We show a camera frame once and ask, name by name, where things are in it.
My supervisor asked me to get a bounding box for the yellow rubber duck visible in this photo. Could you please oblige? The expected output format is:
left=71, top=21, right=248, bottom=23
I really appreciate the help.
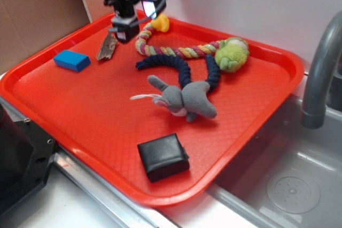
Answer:
left=151, top=14, right=170, bottom=33

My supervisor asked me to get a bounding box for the brown wood bark piece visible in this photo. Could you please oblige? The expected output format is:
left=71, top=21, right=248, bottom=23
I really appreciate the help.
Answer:
left=97, top=33, right=118, bottom=61

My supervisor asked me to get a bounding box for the blue rectangular block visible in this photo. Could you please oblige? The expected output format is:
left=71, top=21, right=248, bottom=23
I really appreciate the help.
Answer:
left=53, top=50, right=91, bottom=72

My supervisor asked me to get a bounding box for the brown cardboard box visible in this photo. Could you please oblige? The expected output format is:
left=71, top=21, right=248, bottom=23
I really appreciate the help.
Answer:
left=1, top=0, right=89, bottom=73

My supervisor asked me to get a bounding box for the green plush frog toy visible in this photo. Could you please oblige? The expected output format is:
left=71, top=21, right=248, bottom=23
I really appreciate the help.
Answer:
left=214, top=37, right=250, bottom=73

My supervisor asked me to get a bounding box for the grey plush elephant toy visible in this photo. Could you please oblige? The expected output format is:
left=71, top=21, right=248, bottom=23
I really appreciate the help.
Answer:
left=130, top=75, right=217, bottom=122

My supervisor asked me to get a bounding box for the red plastic tray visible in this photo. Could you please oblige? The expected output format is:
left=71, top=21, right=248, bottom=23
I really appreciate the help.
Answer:
left=1, top=15, right=304, bottom=207

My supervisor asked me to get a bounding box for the black leather wallet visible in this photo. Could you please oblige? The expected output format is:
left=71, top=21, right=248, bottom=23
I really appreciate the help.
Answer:
left=137, top=133, right=190, bottom=183

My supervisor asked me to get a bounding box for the grey sink faucet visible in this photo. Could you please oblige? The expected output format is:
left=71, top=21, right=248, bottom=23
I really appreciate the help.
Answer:
left=300, top=12, right=341, bottom=129

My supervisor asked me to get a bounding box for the grey sink basin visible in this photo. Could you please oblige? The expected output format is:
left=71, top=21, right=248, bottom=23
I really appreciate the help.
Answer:
left=208, top=96, right=341, bottom=227

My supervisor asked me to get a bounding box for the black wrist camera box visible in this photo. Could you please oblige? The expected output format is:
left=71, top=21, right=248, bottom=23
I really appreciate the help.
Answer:
left=108, top=15, right=139, bottom=44

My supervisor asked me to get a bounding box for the multicolored braided rope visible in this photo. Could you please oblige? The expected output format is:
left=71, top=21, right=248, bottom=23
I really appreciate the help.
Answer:
left=135, top=21, right=225, bottom=59

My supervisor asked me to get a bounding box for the dark navy braided rope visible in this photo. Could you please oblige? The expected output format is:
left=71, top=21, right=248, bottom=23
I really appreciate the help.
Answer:
left=135, top=54, right=222, bottom=94

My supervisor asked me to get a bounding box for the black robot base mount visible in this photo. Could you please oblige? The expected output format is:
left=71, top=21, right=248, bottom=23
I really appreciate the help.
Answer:
left=1, top=106, right=57, bottom=217

